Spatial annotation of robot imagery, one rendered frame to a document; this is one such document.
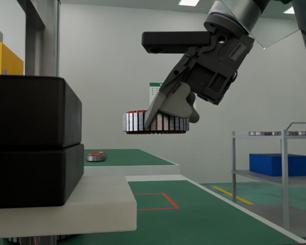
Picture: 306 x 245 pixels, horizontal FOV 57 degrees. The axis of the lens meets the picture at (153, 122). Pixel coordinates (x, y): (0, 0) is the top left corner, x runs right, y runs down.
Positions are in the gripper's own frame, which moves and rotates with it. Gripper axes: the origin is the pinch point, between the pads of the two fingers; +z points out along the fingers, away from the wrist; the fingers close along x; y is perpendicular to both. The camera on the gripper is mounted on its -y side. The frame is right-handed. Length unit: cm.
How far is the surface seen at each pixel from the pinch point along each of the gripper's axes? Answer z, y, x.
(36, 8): -5.9, -8.2, -25.8
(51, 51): -3.1, -7.8, -21.8
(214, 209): 9.3, 16.9, 14.1
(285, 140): -25, 48, 180
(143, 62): -45, -190, 455
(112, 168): 38, -28, 87
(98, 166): 41, -34, 85
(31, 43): -2.9, -9.7, -22.6
